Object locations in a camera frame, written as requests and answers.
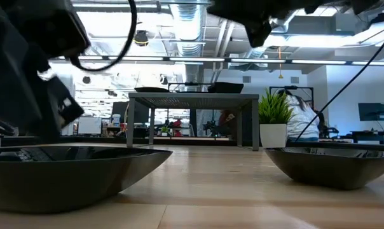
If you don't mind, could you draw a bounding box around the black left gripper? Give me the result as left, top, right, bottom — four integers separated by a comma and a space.
0, 0, 92, 144

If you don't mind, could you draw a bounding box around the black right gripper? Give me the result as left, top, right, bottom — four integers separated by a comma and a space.
206, 0, 310, 49

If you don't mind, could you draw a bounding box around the black leaf-shaped mini plate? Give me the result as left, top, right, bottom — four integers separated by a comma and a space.
0, 145, 174, 214
264, 146, 384, 191

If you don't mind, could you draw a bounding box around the black teardrop mini plate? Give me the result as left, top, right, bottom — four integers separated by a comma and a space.
134, 86, 170, 94

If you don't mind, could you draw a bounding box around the yellow hanging pendant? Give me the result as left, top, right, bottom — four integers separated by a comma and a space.
277, 46, 284, 80

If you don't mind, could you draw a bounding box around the white screen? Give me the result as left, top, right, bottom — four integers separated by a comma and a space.
78, 116, 102, 135

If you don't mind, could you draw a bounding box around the grey perforated metal shelf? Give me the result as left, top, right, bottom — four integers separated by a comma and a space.
126, 92, 261, 151

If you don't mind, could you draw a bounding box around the person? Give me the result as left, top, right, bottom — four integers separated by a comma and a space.
277, 88, 326, 143

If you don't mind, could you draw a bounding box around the green plant in white pot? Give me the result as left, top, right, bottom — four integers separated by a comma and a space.
257, 87, 300, 149

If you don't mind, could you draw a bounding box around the black desk monitor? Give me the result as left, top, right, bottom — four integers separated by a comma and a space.
111, 101, 150, 124

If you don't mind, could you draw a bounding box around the black ceiling dome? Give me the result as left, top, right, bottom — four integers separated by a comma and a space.
134, 29, 149, 48

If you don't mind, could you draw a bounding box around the black standing desk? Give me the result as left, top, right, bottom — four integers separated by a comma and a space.
349, 129, 384, 144

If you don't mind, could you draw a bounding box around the grey rectangular air duct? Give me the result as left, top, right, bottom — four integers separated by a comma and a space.
287, 14, 384, 61

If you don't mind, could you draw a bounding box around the black gantry frame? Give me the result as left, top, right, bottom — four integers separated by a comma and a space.
268, 85, 315, 130

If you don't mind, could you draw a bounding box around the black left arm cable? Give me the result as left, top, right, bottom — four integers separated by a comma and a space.
69, 0, 139, 73

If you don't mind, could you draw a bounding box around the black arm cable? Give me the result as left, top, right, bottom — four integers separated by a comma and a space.
69, 0, 139, 73
294, 24, 384, 143

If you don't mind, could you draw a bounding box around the ribbed silver air duct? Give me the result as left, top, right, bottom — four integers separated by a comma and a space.
170, 0, 206, 84

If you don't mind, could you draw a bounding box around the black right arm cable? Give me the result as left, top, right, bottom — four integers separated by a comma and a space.
294, 24, 384, 143

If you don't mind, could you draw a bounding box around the black wall monitor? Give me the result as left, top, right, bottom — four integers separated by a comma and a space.
357, 102, 384, 122

